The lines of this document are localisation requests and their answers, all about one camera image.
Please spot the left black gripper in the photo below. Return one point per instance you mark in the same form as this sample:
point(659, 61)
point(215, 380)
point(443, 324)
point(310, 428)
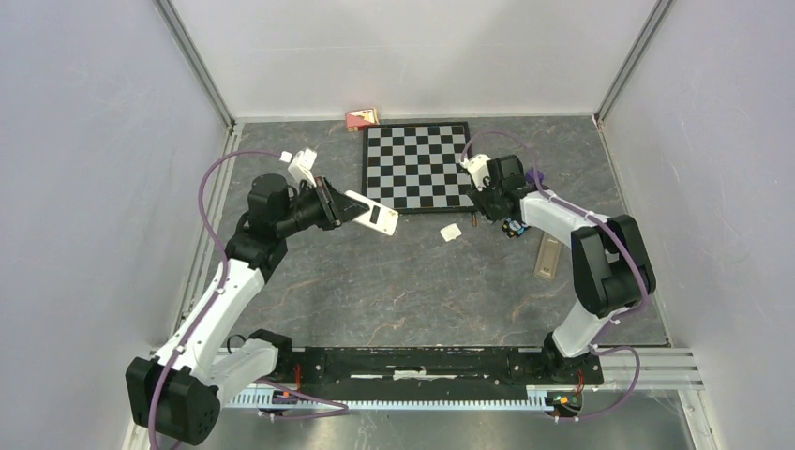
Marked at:
point(337, 208)

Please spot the red orange small box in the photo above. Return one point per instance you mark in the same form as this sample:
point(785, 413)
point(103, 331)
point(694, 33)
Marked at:
point(361, 119)

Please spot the white slotted cable duct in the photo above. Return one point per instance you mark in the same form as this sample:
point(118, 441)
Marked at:
point(266, 397)

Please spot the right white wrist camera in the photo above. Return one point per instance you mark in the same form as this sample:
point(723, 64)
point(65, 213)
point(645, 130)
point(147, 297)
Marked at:
point(477, 168)

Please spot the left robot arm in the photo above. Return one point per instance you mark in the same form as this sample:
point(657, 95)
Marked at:
point(180, 391)

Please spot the red white remote control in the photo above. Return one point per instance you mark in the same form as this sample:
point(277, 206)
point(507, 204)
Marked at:
point(377, 217)

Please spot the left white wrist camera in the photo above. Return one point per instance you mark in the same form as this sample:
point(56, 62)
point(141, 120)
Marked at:
point(299, 165)

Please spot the black white chessboard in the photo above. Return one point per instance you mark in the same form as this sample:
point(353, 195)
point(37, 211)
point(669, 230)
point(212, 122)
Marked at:
point(413, 168)

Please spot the blue owl toy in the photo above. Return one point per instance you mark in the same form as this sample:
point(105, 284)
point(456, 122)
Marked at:
point(514, 228)

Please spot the white remote battery cover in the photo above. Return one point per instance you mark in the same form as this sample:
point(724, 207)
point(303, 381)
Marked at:
point(450, 232)

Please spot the beige remote control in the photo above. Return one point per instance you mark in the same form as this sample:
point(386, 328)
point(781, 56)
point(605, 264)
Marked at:
point(548, 256)

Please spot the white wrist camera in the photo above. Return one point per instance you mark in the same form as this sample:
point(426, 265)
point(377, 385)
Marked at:
point(299, 165)
point(477, 168)

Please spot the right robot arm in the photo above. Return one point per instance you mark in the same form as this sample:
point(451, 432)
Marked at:
point(611, 268)

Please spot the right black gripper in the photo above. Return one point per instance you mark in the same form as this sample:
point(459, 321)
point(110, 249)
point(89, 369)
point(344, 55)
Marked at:
point(478, 199)

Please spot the purple cube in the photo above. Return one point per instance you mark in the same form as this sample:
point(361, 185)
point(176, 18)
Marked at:
point(534, 177)

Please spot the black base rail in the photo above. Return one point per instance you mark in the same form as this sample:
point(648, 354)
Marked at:
point(430, 373)

